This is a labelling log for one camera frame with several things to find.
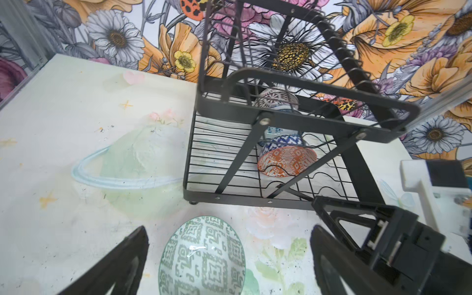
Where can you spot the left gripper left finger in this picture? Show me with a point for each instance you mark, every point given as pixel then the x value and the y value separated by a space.
pixel 119 272

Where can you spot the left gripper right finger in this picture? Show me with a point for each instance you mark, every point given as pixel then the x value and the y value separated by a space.
pixel 336 268

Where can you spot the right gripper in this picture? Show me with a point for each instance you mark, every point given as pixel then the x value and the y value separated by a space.
pixel 403 252

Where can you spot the orange patterned bowl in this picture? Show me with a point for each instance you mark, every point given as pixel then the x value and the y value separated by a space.
pixel 288 161

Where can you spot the green patterned bowl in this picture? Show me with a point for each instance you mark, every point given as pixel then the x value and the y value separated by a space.
pixel 205 256

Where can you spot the blue floral bowl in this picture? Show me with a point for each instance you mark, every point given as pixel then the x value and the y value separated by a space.
pixel 272 132

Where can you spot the black wire dish rack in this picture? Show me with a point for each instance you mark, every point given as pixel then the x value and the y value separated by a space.
pixel 251 46

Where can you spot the maroon patterned white bowl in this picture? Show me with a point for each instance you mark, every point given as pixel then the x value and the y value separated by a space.
pixel 276 99

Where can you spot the dark blue patterned bowl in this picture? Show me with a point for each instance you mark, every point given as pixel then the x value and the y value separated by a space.
pixel 281 141

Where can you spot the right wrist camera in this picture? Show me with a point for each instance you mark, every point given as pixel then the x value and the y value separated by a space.
pixel 438 191

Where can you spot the aluminium wall corner profile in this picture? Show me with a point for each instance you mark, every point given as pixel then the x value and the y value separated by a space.
pixel 444 102

